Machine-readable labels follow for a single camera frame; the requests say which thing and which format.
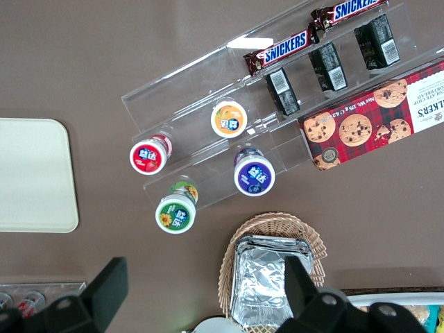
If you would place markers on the light wicker basket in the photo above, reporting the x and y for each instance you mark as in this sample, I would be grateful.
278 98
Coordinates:
312 239

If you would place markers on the beige plastic tray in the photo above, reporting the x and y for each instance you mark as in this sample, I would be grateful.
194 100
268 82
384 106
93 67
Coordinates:
34 173

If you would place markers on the red lid gum jar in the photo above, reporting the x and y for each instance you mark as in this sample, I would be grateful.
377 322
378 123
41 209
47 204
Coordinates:
147 157

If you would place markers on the clear acrylic bottle rack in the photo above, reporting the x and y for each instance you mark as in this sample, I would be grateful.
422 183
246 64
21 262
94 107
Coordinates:
69 287

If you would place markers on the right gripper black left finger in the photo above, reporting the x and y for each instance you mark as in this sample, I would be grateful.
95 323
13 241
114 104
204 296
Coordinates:
107 288

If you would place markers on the Snickers chocolate bar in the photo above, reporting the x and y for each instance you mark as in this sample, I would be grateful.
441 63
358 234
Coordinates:
350 12
284 50

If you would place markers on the small black box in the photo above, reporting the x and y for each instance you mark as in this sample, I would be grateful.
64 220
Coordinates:
282 92
378 41
327 67

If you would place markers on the orange lid gum jar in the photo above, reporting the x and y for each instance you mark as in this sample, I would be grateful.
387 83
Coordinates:
229 119

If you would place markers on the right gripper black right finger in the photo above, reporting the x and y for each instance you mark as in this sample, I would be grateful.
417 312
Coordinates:
298 288

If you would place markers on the clear acrylic stepped snack stand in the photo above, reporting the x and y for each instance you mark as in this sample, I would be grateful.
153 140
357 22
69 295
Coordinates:
409 21

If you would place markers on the teal snack packet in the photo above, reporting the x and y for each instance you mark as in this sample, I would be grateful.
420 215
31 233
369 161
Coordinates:
433 310

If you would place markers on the red Walkers cookie box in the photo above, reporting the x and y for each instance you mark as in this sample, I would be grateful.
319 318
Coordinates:
367 121

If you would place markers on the green lid gum jar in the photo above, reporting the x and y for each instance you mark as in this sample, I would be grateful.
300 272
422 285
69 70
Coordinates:
175 216

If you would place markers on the silver foil container stack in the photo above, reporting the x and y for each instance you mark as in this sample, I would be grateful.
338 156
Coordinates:
260 277

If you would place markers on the white rectangular snack tray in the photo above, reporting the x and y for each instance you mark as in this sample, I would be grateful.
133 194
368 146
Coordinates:
381 297

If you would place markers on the clear acrylic stepped gum stand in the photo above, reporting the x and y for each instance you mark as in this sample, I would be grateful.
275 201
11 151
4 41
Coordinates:
194 163

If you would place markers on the yellow snack packet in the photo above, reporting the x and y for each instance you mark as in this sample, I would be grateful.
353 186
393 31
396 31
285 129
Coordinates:
440 320

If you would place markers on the purple lid gum jar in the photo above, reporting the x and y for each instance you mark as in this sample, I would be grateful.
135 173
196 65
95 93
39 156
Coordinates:
255 177

